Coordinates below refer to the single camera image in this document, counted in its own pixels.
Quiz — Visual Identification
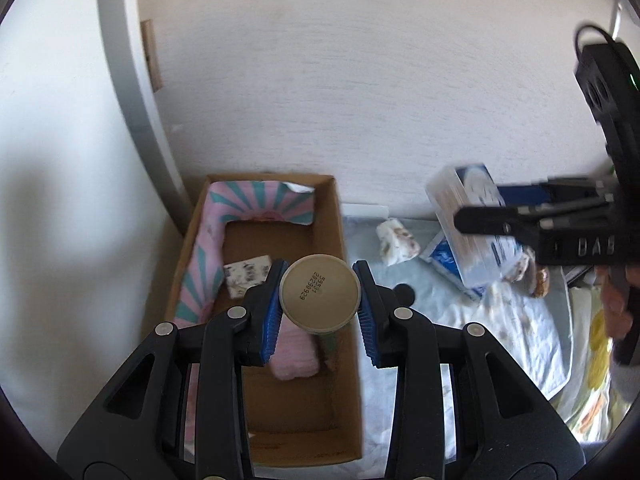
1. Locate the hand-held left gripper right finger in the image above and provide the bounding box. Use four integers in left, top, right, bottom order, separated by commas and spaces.
352, 260, 586, 480

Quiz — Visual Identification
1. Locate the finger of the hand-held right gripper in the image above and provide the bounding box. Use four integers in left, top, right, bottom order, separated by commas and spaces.
454, 192, 631, 265
542, 176, 618, 198

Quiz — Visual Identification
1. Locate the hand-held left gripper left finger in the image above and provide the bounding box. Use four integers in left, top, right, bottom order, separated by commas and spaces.
57, 260, 291, 480

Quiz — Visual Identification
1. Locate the white blue tissue box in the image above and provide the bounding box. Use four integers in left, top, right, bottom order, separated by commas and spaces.
425, 164, 526, 288

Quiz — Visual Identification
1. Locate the beige cylindrical can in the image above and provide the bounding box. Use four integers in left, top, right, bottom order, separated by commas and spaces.
279, 255, 362, 372

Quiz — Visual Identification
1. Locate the brown cardboard box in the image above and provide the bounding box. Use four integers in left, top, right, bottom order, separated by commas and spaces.
165, 175, 363, 466

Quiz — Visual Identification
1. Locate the person's right hand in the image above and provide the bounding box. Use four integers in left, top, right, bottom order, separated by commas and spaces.
597, 265, 640, 341

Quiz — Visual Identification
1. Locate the dark blue box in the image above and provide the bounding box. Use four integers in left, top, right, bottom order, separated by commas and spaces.
497, 185, 548, 208

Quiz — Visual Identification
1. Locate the pink fluffy sock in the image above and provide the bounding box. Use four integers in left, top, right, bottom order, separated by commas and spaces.
270, 312, 321, 382

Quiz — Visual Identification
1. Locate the small printed white packet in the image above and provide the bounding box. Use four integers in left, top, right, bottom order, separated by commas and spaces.
223, 255, 273, 300

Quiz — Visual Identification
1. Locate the light blue floral blanket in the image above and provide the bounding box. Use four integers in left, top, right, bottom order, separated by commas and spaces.
345, 215, 573, 461

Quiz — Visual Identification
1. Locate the brown plush toy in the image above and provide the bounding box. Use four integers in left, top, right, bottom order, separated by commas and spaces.
505, 255, 551, 298

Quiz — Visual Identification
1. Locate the blue white flat packet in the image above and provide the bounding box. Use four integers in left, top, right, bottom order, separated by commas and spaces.
419, 232, 488, 302

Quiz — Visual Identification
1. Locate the rolled white floral cloth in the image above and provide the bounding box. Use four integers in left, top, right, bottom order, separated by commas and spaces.
376, 217, 421, 266

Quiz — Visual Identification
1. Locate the pink teal striped cloth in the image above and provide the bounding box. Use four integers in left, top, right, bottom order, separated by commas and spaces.
172, 180, 317, 328

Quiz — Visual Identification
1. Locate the yellow floral blanket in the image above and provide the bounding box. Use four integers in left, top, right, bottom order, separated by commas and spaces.
550, 280, 626, 443

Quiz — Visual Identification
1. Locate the black cable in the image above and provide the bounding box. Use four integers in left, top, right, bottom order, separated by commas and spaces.
574, 24, 616, 58

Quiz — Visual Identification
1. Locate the grey bed frame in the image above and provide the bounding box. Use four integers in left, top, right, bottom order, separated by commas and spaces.
97, 0, 196, 236

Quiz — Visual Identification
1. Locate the brown wall plate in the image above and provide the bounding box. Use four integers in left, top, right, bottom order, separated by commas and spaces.
140, 19, 163, 93

